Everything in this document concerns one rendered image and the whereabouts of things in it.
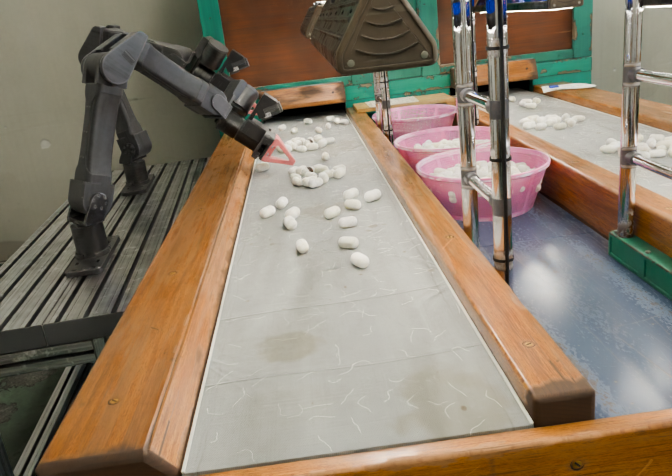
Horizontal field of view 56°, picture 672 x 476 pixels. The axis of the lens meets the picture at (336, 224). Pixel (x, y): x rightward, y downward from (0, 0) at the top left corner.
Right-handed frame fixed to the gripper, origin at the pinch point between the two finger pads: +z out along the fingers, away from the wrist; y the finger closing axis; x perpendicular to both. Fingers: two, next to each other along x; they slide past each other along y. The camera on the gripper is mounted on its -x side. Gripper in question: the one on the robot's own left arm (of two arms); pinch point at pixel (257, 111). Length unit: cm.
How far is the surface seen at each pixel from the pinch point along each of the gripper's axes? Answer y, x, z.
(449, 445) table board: -131, -5, 23
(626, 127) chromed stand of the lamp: -87, -40, 43
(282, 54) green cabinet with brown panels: 52, -14, -1
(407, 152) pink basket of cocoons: -29.1, -15.6, 33.8
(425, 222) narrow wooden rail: -83, -12, 28
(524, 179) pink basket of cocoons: -63, -26, 46
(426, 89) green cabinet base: 51, -32, 48
